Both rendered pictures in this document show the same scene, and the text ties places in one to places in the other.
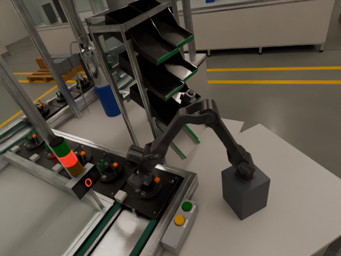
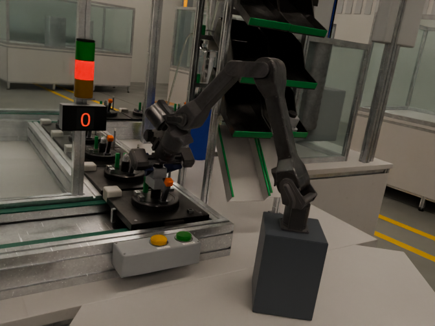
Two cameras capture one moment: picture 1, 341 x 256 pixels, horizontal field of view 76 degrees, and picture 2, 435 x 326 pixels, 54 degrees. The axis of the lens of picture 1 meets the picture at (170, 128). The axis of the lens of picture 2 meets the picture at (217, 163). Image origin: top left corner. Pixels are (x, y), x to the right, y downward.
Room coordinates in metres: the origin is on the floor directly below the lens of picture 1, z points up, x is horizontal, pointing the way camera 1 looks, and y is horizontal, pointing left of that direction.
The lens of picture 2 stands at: (-0.39, -0.35, 1.45)
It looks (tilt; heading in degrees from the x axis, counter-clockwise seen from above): 16 degrees down; 18
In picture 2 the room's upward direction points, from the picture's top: 7 degrees clockwise
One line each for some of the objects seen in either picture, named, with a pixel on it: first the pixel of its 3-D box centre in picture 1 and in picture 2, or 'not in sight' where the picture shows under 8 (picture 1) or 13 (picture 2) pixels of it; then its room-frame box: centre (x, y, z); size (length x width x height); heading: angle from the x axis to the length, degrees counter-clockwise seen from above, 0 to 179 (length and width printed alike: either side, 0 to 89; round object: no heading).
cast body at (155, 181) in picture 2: (141, 174); (155, 173); (0.69, 0.18, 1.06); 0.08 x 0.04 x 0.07; 52
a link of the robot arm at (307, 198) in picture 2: (244, 161); (298, 190); (0.55, -0.25, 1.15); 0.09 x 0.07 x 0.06; 168
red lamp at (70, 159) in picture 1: (67, 157); (84, 69); (0.60, 0.38, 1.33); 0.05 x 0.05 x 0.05
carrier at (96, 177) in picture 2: (107, 167); (125, 164); (0.84, 0.37, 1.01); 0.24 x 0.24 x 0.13; 52
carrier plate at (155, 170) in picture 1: (149, 188); (154, 206); (0.68, 0.17, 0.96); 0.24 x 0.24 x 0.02; 52
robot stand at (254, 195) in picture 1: (244, 189); (286, 264); (0.55, -0.26, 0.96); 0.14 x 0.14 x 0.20; 16
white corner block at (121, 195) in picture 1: (121, 196); (112, 194); (0.66, 0.31, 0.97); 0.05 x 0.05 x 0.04; 52
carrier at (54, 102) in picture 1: (61, 94); (144, 108); (1.92, 0.90, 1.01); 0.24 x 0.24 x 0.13; 52
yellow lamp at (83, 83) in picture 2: (73, 166); (83, 88); (0.60, 0.38, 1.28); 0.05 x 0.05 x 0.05
